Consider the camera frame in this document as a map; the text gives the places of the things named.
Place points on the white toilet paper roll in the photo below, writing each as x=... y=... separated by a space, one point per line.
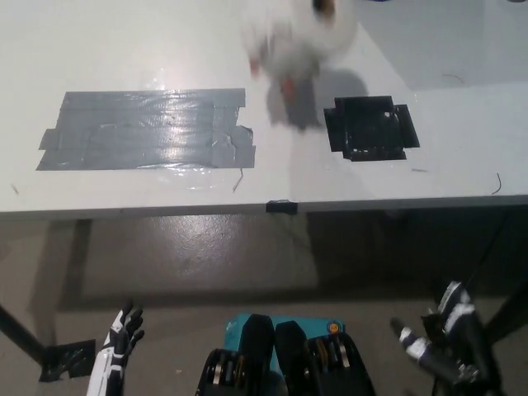
x=305 y=33

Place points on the black table leg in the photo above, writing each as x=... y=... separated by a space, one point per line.
x=505 y=315
x=20 y=334

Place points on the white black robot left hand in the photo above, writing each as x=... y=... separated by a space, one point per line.
x=113 y=354

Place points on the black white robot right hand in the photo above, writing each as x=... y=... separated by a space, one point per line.
x=453 y=326

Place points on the black teal robot torso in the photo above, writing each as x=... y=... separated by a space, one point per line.
x=284 y=359

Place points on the person's bare hand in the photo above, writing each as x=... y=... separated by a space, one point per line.
x=288 y=88

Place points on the small black tape strip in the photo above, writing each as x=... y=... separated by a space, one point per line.
x=281 y=206

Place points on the grey duct tape patch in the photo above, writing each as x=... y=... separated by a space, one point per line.
x=144 y=130

